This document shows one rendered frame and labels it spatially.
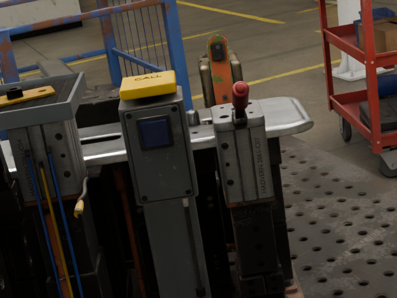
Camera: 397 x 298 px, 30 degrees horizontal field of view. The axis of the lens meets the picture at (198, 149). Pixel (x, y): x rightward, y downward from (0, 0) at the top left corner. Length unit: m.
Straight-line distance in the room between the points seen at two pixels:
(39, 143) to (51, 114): 0.22
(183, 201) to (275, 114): 0.38
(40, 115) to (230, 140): 0.30
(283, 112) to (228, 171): 0.22
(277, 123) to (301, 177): 0.59
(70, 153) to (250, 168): 0.24
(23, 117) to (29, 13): 8.56
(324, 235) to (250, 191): 0.45
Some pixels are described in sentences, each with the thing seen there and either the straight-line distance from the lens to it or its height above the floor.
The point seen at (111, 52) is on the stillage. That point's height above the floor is 0.54.
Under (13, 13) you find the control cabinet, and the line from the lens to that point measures 9.28.
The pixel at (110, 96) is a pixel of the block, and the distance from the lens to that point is 1.31.
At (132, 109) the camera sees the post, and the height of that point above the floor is 1.14.
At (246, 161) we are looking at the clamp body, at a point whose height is 1.00.
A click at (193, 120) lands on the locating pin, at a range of 1.15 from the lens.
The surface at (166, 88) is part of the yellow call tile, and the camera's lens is 0.77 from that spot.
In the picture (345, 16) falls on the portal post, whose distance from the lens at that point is 5.15.
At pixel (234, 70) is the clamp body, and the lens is 1.28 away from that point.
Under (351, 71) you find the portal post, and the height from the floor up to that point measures 0.03.
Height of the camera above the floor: 1.34
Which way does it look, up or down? 19 degrees down
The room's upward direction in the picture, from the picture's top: 9 degrees counter-clockwise
